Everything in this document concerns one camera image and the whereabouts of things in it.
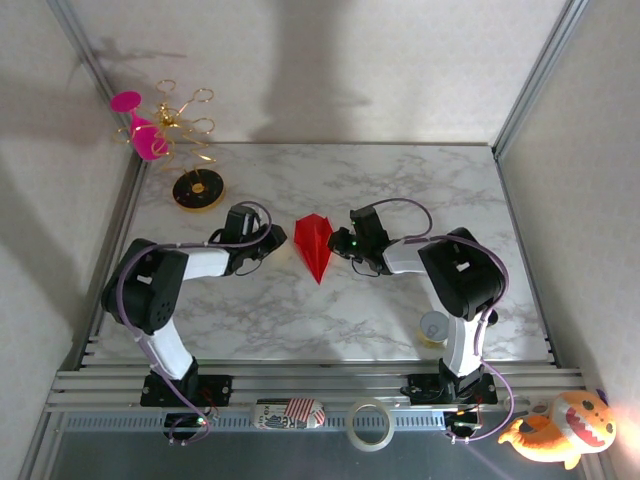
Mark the red paper sheet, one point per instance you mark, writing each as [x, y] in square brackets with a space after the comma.
[312, 245]

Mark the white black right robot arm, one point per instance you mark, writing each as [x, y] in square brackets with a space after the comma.
[460, 275]

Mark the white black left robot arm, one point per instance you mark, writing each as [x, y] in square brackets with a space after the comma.
[140, 290]

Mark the yellow drink can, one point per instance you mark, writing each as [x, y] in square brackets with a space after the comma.
[431, 330]

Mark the pink plastic wine glass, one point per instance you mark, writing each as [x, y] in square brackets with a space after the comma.
[145, 140]

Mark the red white patterned pouch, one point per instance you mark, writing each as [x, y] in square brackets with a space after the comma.
[290, 414]

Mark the clear tape roll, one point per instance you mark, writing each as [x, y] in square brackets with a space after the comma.
[352, 435]

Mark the orange plush fish toy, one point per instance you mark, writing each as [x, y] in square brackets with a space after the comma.
[565, 425]

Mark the aluminium table side rail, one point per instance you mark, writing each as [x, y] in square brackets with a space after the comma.
[525, 250]
[117, 235]

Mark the aluminium front frame rails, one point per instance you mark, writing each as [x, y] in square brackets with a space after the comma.
[300, 385]

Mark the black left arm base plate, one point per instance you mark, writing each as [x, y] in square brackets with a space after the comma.
[215, 390]

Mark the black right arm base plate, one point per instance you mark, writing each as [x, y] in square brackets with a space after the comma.
[425, 387]

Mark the aluminium frame post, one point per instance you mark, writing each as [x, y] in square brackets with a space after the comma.
[90, 65]
[540, 70]

